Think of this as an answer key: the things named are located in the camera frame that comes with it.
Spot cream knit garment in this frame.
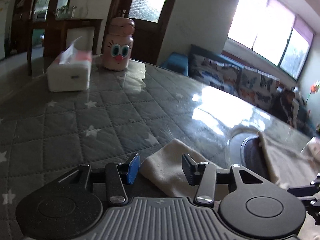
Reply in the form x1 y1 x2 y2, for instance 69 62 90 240
138 130 320 198

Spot seated child dark clothes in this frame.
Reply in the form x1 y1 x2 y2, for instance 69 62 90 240
271 89 295 127

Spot black round induction cooktop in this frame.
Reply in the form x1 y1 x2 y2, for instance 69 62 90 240
240 136 270 180

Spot butterfly cushion left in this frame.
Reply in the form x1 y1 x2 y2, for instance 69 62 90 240
189 54 240 98

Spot butterfly cushion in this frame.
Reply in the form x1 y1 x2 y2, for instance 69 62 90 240
238 67 280 112
189 54 240 98

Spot butterfly cushion right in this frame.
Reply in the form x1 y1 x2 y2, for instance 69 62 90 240
238 67 280 112

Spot colourful pinwheel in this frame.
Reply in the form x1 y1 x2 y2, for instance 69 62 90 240
305 81 320 103

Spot white pink tissue box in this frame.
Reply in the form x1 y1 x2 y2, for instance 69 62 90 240
47 37 92 92

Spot blue corner sofa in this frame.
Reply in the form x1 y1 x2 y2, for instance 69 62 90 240
161 45 319 137

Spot pink cartoon face bottle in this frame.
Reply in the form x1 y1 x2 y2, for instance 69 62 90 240
103 17 135 71

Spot window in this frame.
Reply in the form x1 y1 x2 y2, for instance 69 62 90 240
228 0 314 80

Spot dark wooden door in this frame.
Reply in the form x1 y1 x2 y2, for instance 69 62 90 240
104 0 175 64

